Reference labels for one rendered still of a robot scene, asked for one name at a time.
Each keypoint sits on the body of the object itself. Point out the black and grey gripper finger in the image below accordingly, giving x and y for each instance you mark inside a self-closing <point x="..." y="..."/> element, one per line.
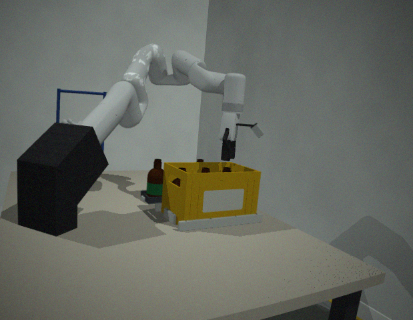
<point x="226" y="152"/>
<point x="233" y="149"/>

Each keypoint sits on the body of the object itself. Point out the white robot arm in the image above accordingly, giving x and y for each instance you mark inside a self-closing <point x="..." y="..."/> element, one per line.
<point x="129" y="96"/>

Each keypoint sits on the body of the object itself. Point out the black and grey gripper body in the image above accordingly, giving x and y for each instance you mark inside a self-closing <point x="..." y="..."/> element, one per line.
<point x="229" y="120"/>

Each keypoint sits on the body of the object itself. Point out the yellow crate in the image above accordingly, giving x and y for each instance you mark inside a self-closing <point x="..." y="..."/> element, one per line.
<point x="211" y="195"/>

